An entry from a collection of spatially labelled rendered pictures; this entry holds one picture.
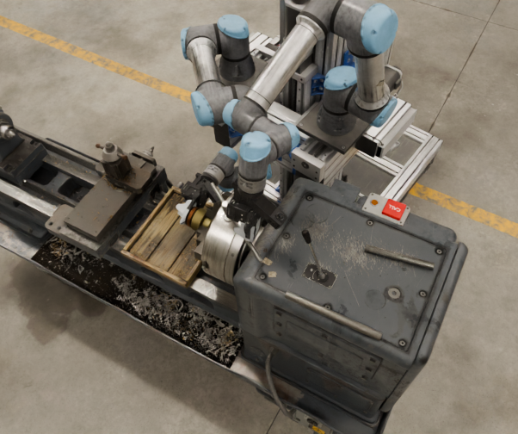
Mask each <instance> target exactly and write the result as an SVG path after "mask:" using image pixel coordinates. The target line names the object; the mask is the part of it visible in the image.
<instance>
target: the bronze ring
mask: <svg viewBox="0 0 518 434"><path fill-rule="evenodd" d="M206 212H207V211H206V210H205V209H204V208H197V207H192V208H190V209H189V211H188V213H187V216H186V219H185V223H186V225H187V226H189V227H191V228H192V229H193V230H195V231H197V229H198V228H199V227H200V226H203V227H206V228H208V229H209V226H210V225H211V223H212V221H213V220H212V219H210V218H208V217H206Z"/></svg>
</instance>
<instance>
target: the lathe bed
mask: <svg viewBox="0 0 518 434"><path fill-rule="evenodd" d="M14 127H15V130H16V131H17V132H18V133H21V134H23V135H25V136H28V137H29V138H31V139H33V140H34V141H35V142H38V143H41V144H42V145H43V146H44V147H45V148H46V150H47V152H48V153H49V154H47V155H46V156H45V157H44V158H43V159H42V162H43V165H42V166H41V167H40V168H39V169H38V170H37V171H36V172H35V173H34V174H33V175H32V176H31V177H30V178H29V179H28V180H26V179H23V180H22V186H19V185H17V184H15V183H12V182H11V181H9V180H7V179H5V178H3V177H0V205H2V206H4V207H6V208H8V209H10V210H12V211H14V212H15V213H17V214H19V215H21V216H23V217H25V218H27V219H29V220H31V221H33V222H35V223H37V224H39V225H40V226H43V227H44V228H46V226H45V224H46V222H47V221H48V220H49V219H50V218H51V216H52V213H53V212H54V211H55V210H56V209H57V208H58V207H59V204H60V206H62V205H64V204H66V205H68V206H70V207H72V208H74V207H75V206H76V205H77V204H78V203H79V200H80V201H81V200H82V199H83V198H84V197H85V196H86V195H87V194H88V192H89V191H90V190H91V189H92V188H93V187H94V186H95V184H96V183H97V182H98V181H99V180H100V179H101V178H102V177H100V176H98V174H97V172H96V170H95V167H96V166H97V165H98V163H97V162H96V161H94V160H92V159H90V158H86V157H85V156H83V155H80V154H78V153H77V154H76V152H74V151H71V150H69V149H67V148H65V147H62V146H60V145H58V144H56V143H53V142H51V141H50V140H48V139H44V138H42V137H40V136H38V135H36V134H34V133H31V132H29V131H27V130H25V129H23V128H20V127H18V126H16V125H14ZM45 161H46V162H45ZM55 161H56V162H55ZM57 161H58V162H57ZM67 161H68V162H67ZM48 162H49V163H48ZM55 163H56V164H55ZM61 163H62V164H61ZM68 163H69V164H68ZM68 171H69V172H68ZM84 171H85V172H84ZM86 171H87V172H86ZM75 172H76V173H75ZM53 177H54V179H52V178H53ZM79 177H80V178H79ZM49 181H51V182H49ZM53 181H54V183H53ZM54 185H55V186H54ZM19 190H20V191H19ZM81 190H82V191H81ZM76 191H77V192H79V193H77V192H76ZM80 191H81V192H80ZM72 192H73V193H72ZM74 192H75V194H74ZM72 194H74V196H73V195H72ZM166 194H167V193H164V192H163V191H160V192H156V194H155V199H154V200H153V201H152V200H151V199H150V200H148V202H147V203H146V204H145V205H144V206H143V207H142V208H141V209H140V211H139V212H138V213H137V215H136V216H135V217H134V218H133V220H132V221H131V222H130V224H129V225H130V226H129V227H130V228H128V227H127V228H128V229H127V228H126V229H125V230H124V231H123V232H122V234H121V236H120V238H119V239H117V241H118V242H117V241H116V242H115V243H114V245H113V246H112V247H110V248H109V249H108V251H107V252H106V253H105V255H104V256H103V258H105V259H107V260H108V261H110V262H111V263H113V264H116V265H118V266H120V267H121V268H123V269H125V270H128V271H130V272H132V273H133V274H134V275H136V276H139V277H141V278H143V279H145V280H146V281H148V282H151V283H153V284H155V285H157V286H158V287H160V288H162V289H164V290H166V291H168V292H170V293H172V294H173V295H176V296H178V297H180V298H182V299H183V300H185V301H187V302H189V303H191V304H193V305H195V306H197V307H199V308H201V309H203V310H205V311H207V312H208V313H210V314H212V315H214V316H216V317H218V318H220V319H222V320H224V321H226V322H228V323H230V324H231V325H233V326H235V327H237V328H239V325H238V323H239V321H240V319H239V315H238V310H237V300H236V295H235V289H234V286H232V285H231V284H229V283H226V282H223V281H221V280H219V279H218V278H216V277H214V276H211V275H209V274H207V273H206V272H205V271H204V270H203V269H202V268H201V269H200V271H199V273H198V274H197V275H196V277H195V278H194V280H193V281H192V282H191V284H190V285H189V287H188V288H184V287H183V286H181V285H179V284H177V283H175V282H172V281H171V280H169V279H167V278H166V277H165V278H164V277H162V276H160V275H158V274H156V273H154V272H153V271H151V270H148V269H147V268H145V266H144V267H143V266H141V265H139V264H137V263H135V262H133V261H131V260H129V259H127V258H125V257H123V255H122V254H121V253H120V252H121V251H122V250H123V248H124V247H125V246H126V244H127V243H128V242H129V240H130V239H131V238H132V237H133V235H134V234H135V233H136V232H137V231H138V229H140V227H141V225H143V224H144V223H145V221H146V220H147V219H148V217H149V216H150V214H151V212H152V211H153V210H154V209H155V207H156V206H155V205H158V203H159V202H160V201H161V200H162V199H163V198H164V196H165V195H166ZM28 196H29V198H28ZM41 197H42V198H41ZM78 197H81V198H78ZM35 198H36V199H35ZM49 199H50V200H49ZM78 199H79V200H78ZM48 200H49V201H48ZM39 202H41V203H39ZM154 202H156V203H154ZM33 203H34V204H33ZM149 203H150V204H149ZM32 204H33V205H32ZM36 204H37V205H36ZM54 205H56V207H55V208H54ZM43 206H44V207H43ZM51 208H52V209H51ZM48 212H49V213H48ZM144 215H145V216H144ZM146 215H147V216H146ZM137 216H139V217H137ZM143 217H144V218H143ZM144 220H145V221H144ZM143 221H144V222H143ZM136 222H138V224H136ZM131 224H133V225H134V226H132V225H131ZM122 237H123V238H122ZM116 243H117V244H116ZM209 279H210V280H209ZM211 279H212V280H211ZM209 283H210V284H209ZM203 284H204V285H203ZM201 285H202V286H201ZM202 288H203V289H202ZM239 329H240V328H239Z"/></svg>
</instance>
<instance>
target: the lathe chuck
mask: <svg viewBox="0 0 518 434"><path fill-rule="evenodd" d="M233 196H234V193H233V194H232V195H230V196H229V197H228V198H227V199H226V201H227V202H229V201H230V200H231V198H232V197H233ZM234 227H236V226H235V224H234V223H233V221H227V220H225V212H224V209H223V207H222V206H221V207H220V209H219V211H218V212H217V213H216V215H215V216H214V218H213V221H212V223H211V225H210V226H209V229H208V231H207V235H206V237H205V241H204V244H203V247H202V252H201V261H203V262H204V261H206V262H207V263H208V264H209V269H207V268H206V267H205V266H203V265H202V269H203V270H204V271H205V272H206V273H207V274H209V275H211V276H214V277H216V278H218V279H219V280H221V281H223V282H226V281H225V261H226V258H227V254H228V251H229V249H230V246H231V242H232V240H233V238H234V236H235V234H236V233H235V232H234ZM226 283H227V282H226Z"/></svg>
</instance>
